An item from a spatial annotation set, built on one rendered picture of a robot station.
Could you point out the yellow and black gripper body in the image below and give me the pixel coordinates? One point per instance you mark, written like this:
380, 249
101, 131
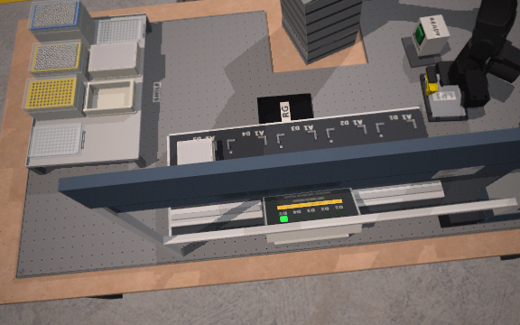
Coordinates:
443, 67

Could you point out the black flat square pad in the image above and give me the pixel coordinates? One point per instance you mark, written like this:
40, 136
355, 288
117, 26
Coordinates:
284, 108

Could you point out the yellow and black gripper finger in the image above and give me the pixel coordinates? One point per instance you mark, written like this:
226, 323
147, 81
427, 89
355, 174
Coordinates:
430, 87

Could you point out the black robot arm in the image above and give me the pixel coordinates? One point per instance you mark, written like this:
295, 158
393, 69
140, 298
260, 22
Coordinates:
488, 40

